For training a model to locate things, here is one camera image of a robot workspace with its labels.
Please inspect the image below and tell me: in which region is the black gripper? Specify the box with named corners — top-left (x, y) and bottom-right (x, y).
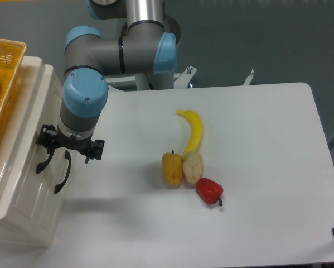
top-left (36, 124), bottom-right (105, 164)

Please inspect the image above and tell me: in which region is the black top drawer handle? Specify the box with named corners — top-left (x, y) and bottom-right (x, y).
top-left (36, 149), bottom-right (55, 174)

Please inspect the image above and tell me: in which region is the black drawer handle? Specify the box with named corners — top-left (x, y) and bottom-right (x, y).
top-left (54, 150), bottom-right (72, 194)
top-left (36, 149), bottom-right (55, 174)

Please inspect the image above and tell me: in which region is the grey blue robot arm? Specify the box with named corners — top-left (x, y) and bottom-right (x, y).
top-left (36, 1), bottom-right (178, 160)

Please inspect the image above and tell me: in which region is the white drawer cabinet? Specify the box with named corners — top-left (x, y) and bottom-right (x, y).
top-left (0, 56), bottom-right (76, 246)

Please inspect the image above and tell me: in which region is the yellow toy bell pepper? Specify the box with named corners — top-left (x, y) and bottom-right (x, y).
top-left (162, 150), bottom-right (183, 186)

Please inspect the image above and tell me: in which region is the yellow woven basket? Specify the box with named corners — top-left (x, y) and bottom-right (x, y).
top-left (0, 39), bottom-right (27, 136)

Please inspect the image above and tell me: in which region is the yellow toy banana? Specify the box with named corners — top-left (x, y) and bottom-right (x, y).
top-left (176, 109), bottom-right (204, 157)

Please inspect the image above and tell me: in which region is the cream toy garlic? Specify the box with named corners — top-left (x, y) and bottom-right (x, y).
top-left (182, 151), bottom-right (204, 184)

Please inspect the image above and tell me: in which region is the red toy bell pepper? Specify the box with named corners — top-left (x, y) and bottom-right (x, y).
top-left (196, 178), bottom-right (224, 207)

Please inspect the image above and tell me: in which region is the black bottom drawer handle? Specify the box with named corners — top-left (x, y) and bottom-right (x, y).
top-left (54, 150), bottom-right (72, 194)

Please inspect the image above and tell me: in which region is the white right clamp bracket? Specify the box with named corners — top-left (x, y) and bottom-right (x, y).
top-left (243, 68), bottom-right (255, 86)

